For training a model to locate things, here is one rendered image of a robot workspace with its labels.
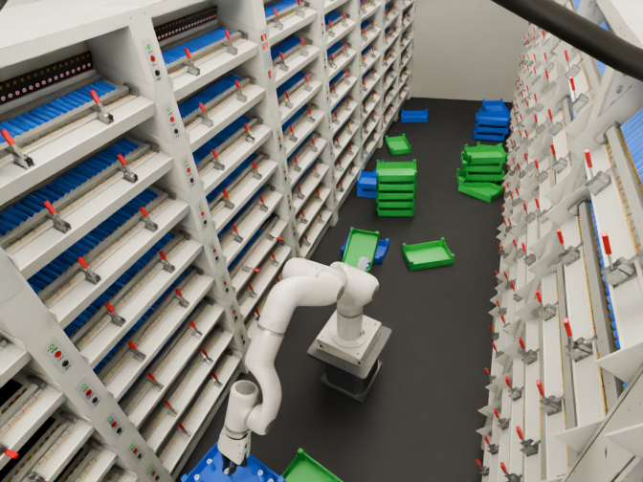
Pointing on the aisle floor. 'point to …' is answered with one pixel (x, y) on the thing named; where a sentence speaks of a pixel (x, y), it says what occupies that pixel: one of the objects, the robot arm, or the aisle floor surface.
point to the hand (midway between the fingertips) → (229, 466)
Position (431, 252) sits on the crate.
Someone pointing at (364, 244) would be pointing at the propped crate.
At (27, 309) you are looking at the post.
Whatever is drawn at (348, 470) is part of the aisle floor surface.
